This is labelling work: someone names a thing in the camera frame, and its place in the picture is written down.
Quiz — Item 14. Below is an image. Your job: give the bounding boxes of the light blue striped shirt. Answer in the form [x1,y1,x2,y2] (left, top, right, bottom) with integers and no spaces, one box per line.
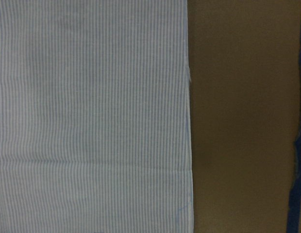
[0,0,194,233]

